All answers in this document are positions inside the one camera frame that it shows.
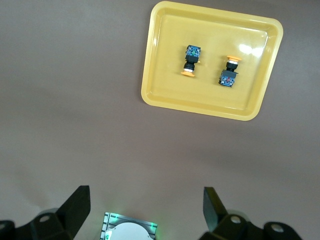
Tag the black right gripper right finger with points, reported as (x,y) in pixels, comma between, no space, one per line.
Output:
(237,230)

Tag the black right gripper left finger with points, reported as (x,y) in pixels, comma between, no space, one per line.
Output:
(70,217)

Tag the yellow push button switch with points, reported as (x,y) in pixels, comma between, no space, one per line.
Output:
(228,78)
(193,53)

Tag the brown table cover sheet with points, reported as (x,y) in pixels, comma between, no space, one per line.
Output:
(75,100)

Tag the yellow plastic tray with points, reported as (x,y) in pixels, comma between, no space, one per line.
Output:
(212,100)

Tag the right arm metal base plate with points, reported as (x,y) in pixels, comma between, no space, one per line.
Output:
(108,218)

